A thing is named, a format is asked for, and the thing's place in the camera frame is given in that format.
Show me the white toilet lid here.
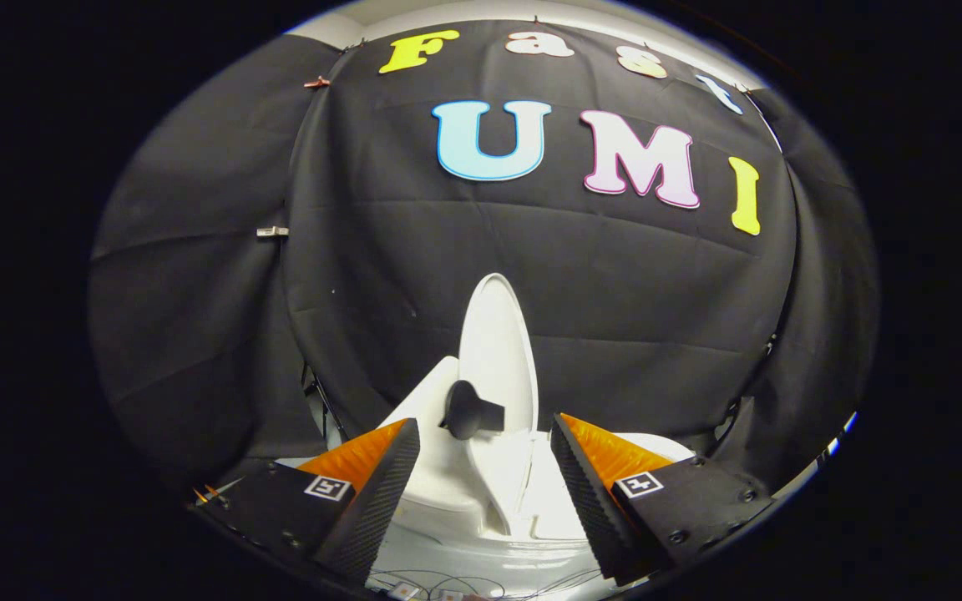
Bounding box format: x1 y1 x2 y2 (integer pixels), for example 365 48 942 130
456 273 540 535

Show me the black round lid pull tab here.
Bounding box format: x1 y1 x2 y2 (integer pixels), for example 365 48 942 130
439 380 505 441

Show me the white toilet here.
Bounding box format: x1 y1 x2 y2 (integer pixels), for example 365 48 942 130
368 356 696 598

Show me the black floor cable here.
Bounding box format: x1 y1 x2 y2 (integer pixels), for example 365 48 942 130
364 568 607 600

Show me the black backdrop cloth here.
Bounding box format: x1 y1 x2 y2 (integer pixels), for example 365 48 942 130
87 18 881 493

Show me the black metal stand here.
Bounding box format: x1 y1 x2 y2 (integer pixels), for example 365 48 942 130
301 363 350 443

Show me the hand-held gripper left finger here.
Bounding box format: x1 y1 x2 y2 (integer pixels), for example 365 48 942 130
189 417 422 585

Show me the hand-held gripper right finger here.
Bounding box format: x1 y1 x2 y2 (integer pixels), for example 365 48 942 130
550 412 776 585

